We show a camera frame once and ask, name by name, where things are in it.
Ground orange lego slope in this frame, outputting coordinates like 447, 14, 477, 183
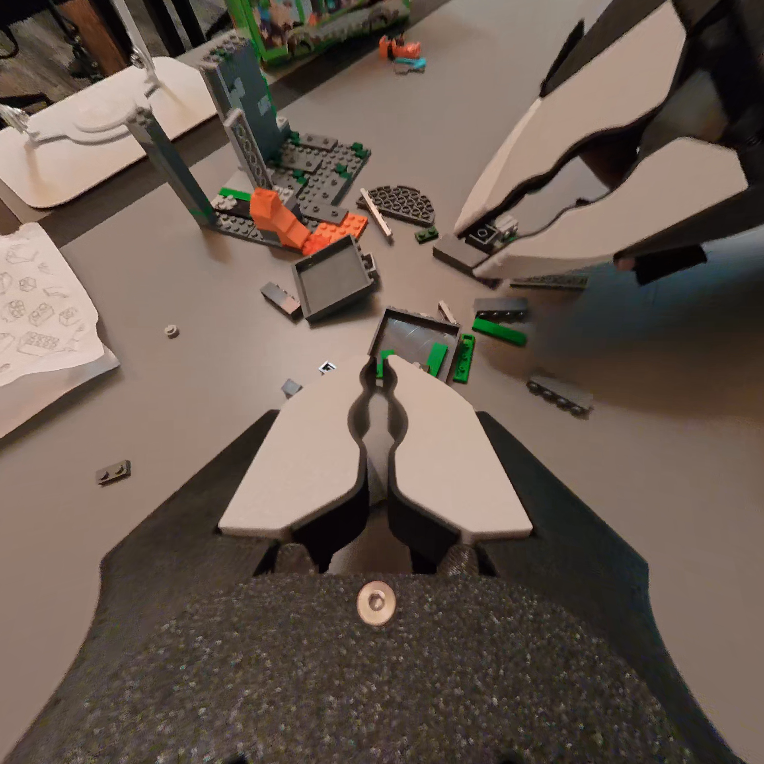
251, 189, 311, 251

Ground dark grey long lego brick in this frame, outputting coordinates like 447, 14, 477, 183
433, 237, 490, 274

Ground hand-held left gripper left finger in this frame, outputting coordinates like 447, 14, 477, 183
219, 355, 372, 538

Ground orange lego plate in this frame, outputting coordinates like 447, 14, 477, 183
305, 213, 368, 257

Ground grey lego baseplate build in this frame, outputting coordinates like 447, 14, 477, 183
197, 34, 287, 150
197, 30, 372, 254

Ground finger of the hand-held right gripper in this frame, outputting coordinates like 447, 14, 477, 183
474, 138, 750, 283
454, 0, 688, 240

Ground dark grey lego window frame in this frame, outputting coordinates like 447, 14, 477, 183
293, 237, 380, 323

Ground lego set box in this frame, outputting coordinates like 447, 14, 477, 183
227, 0, 414, 66

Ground dark blue-grey lego bar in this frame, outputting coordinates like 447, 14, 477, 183
129, 105, 223, 228

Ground small orange lego piece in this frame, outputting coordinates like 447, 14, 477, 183
380, 36, 425, 63

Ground white printed paper bag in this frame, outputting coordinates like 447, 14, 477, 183
0, 224, 120, 438

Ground bright green long lego bar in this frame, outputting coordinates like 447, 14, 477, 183
472, 319, 528, 348

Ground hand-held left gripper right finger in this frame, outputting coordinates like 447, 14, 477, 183
385, 357, 534, 544

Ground thin light grey lego plate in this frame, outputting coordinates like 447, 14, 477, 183
361, 189, 394, 241

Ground dark grey half-round lego plate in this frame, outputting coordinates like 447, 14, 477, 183
364, 185, 438, 228

